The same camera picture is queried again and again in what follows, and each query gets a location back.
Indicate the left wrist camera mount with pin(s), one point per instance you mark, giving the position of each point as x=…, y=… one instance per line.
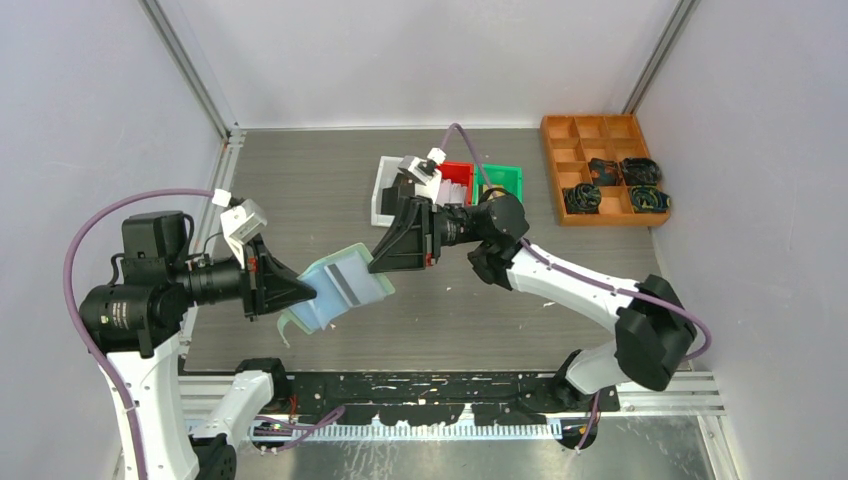
x=240, y=221

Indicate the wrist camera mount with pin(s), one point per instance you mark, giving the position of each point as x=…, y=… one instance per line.
x=240, y=221
x=425, y=172

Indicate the rolled dark sock lower left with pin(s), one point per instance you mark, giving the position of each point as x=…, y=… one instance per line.
x=583, y=198

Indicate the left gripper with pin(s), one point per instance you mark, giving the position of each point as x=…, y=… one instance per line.
x=266, y=282

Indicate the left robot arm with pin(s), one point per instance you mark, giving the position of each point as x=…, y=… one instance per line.
x=134, y=322

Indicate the silver cards in red bin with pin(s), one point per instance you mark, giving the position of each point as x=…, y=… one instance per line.
x=450, y=193

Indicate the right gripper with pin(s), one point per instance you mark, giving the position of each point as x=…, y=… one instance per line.
x=413, y=241

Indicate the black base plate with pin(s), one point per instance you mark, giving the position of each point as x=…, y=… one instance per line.
x=426, y=398

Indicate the rolled dark sock lower right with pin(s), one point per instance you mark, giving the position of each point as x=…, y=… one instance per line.
x=649, y=199

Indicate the white plastic bin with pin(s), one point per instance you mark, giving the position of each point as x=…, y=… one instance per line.
x=387, y=175

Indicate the rolled dark sock upper right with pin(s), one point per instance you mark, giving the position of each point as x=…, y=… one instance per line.
x=640, y=171

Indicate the rolled dark sock upper left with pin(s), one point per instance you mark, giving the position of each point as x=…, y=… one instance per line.
x=605, y=173

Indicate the red plastic bin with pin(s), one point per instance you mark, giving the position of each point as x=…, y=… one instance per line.
x=459, y=173

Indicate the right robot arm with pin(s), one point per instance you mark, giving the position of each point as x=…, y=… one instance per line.
x=651, y=333

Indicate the black card in white bin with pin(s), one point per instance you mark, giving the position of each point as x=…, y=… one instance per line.
x=395, y=199

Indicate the rolled dark sock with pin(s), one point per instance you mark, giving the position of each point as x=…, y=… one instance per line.
x=605, y=173
x=640, y=171
x=649, y=199
x=583, y=198

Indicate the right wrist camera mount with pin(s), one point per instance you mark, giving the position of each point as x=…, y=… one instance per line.
x=425, y=172

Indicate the green plastic bin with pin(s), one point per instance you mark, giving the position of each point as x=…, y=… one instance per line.
x=509, y=178

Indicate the orange wooden compartment tray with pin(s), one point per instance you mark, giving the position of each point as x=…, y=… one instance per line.
x=571, y=141

